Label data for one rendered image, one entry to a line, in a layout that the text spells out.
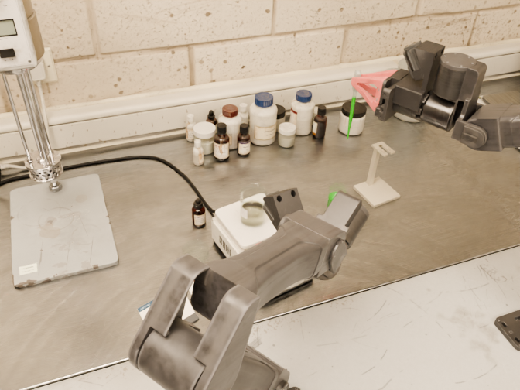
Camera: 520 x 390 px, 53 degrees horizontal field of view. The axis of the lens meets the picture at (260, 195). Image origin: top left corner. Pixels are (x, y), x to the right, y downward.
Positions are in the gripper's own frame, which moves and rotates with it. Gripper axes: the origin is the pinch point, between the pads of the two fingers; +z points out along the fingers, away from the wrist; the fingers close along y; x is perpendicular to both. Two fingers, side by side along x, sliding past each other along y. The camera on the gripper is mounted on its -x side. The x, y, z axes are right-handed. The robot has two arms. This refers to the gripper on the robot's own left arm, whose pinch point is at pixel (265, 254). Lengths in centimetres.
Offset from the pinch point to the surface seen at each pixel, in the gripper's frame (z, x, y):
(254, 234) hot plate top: 9.3, -2.4, -3.0
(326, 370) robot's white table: -5.0, 21.6, -2.0
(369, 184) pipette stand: 20.0, -1.8, -40.2
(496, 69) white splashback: 36, -20, -113
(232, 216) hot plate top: 14.3, -6.7, -1.9
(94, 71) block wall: 46, -48, 8
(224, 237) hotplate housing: 14.6, -3.2, 1.2
